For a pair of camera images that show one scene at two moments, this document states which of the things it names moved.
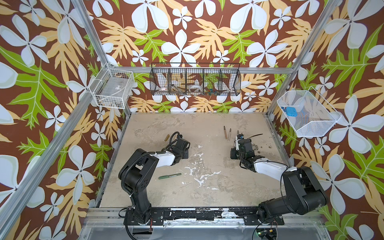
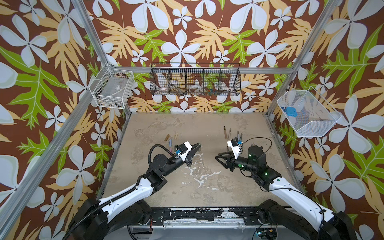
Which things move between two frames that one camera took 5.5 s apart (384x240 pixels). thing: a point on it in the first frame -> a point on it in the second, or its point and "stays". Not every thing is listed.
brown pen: (225, 132) stays
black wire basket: (193, 79) stays
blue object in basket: (291, 111) stays
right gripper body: (240, 146) -> (229, 161)
